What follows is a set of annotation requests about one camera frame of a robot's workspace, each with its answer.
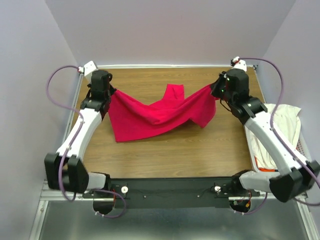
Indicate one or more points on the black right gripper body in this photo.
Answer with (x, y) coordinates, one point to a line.
(218, 90)

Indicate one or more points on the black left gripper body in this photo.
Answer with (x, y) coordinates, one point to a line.
(110, 92)

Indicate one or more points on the pink t-shirt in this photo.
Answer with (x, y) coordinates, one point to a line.
(133, 120)

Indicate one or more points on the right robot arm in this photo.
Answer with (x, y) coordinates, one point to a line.
(296, 174)

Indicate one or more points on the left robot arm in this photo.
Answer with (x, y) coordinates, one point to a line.
(64, 169)

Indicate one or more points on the cream white t-shirt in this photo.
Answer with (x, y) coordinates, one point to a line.
(287, 119)

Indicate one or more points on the orange garment in basket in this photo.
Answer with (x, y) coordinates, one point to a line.
(267, 170)

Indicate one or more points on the white laundry basket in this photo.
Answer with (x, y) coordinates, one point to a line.
(301, 148)

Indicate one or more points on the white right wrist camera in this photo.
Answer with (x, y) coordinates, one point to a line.
(238, 63)

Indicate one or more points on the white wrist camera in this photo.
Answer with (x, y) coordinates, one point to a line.
(238, 63)
(87, 70)

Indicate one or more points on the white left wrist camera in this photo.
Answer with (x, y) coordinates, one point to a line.
(87, 70)

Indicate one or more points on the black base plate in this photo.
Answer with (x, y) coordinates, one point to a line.
(171, 193)

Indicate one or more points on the aluminium table frame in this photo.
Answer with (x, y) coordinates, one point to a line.
(132, 120)

